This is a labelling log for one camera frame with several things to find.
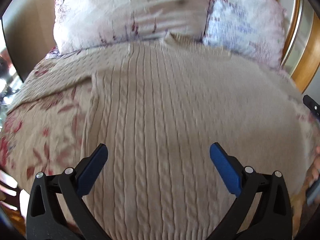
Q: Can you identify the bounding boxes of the beige cable-knit sweater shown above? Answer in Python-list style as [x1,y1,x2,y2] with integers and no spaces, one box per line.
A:
[7,33,311,240]

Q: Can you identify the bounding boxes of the right hand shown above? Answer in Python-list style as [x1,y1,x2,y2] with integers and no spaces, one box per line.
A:
[303,146,320,193]

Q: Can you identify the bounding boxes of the wooden headboard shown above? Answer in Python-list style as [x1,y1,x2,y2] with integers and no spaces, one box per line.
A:
[277,0,319,93]

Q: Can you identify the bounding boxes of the floral bedspread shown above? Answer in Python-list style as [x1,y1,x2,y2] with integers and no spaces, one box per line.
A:
[0,45,93,188]

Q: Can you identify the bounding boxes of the lavender print pillow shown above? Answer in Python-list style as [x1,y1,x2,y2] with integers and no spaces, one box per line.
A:
[202,0,285,68]

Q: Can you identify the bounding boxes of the pink floral pillow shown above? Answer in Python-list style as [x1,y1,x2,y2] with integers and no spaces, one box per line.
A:
[53,0,212,54]

